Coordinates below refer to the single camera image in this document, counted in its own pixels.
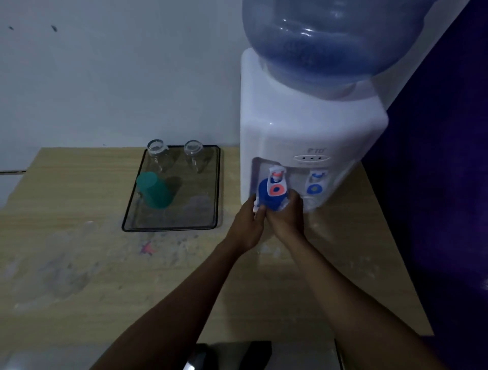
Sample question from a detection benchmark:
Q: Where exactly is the person's left hand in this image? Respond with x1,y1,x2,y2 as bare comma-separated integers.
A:
226,194,267,254

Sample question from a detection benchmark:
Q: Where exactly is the person's right hand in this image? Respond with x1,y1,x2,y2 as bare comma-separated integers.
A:
266,189,305,244

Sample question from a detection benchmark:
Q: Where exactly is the blue plastic cup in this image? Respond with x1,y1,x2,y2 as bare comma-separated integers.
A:
257,178,289,212

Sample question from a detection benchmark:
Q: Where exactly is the person's right forearm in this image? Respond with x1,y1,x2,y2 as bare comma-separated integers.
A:
280,233,448,370

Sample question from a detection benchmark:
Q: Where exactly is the person's left forearm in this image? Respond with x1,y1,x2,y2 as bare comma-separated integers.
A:
89,239,252,370

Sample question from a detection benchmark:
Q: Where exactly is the red hot water tap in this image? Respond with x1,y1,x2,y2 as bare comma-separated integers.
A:
267,165,287,198

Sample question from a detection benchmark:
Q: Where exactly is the blue cold water tap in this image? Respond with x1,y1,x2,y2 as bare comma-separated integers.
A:
306,170,328,196

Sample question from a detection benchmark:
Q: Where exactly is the white water dispenser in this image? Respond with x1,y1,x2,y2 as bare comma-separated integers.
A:
240,48,389,213

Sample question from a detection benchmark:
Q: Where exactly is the clear drinking glass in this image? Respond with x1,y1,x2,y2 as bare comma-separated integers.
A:
184,140,209,174
147,139,173,173

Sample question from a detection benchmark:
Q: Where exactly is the black rimmed glass tray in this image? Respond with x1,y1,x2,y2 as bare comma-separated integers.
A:
121,145,222,232

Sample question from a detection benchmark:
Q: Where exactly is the green plastic cup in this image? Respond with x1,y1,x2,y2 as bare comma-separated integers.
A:
136,172,173,209

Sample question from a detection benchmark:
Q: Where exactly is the black and silver object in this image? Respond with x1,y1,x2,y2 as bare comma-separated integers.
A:
183,340,273,370

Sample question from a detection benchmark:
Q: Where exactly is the blue water gallon bottle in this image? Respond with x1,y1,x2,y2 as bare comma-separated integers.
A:
242,0,437,100

